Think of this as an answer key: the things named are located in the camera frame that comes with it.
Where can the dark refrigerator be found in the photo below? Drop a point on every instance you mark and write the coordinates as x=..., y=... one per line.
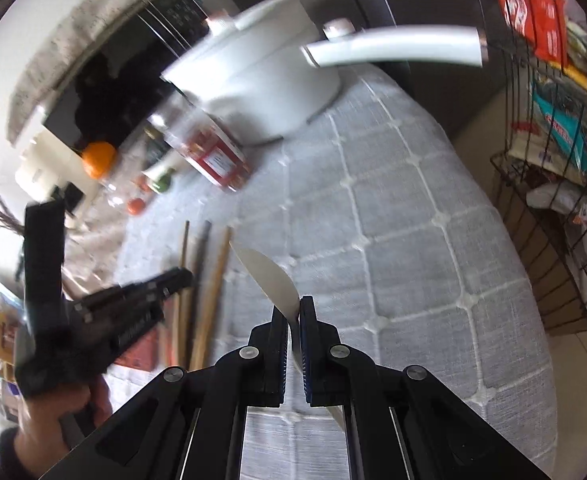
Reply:
x=423, y=5

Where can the wooden chopstick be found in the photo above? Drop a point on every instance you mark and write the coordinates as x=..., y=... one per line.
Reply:
x=201, y=255
x=184, y=245

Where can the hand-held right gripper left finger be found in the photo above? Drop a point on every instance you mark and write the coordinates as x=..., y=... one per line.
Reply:
x=283, y=360

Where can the red snack packet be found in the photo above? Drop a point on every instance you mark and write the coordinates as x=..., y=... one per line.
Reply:
x=528, y=5

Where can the white electric pot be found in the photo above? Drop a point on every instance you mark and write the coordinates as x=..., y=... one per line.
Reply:
x=263, y=75

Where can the green lime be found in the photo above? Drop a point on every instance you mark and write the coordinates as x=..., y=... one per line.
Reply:
x=161, y=184

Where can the person's left forearm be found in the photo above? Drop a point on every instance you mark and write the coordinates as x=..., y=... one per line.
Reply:
x=8, y=452

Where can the white pot lid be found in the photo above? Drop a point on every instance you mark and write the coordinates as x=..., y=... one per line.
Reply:
x=268, y=10

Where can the teal snack packet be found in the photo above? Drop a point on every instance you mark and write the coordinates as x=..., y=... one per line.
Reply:
x=568, y=120

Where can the grey quilted tablecloth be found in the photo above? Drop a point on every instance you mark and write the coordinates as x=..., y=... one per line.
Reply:
x=398, y=235

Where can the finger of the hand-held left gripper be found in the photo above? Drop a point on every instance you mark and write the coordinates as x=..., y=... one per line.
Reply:
x=143, y=285

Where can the small orange fruit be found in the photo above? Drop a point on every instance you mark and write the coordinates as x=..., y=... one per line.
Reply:
x=136, y=207

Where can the red label snack jar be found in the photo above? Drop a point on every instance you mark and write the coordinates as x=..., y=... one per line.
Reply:
x=216, y=160

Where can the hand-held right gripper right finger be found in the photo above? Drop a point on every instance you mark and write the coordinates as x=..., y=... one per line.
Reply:
x=307, y=360

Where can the black microwave oven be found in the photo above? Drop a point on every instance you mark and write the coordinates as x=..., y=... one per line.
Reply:
x=108, y=85

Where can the person's left hand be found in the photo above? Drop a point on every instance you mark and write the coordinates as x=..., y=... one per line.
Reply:
x=48, y=425

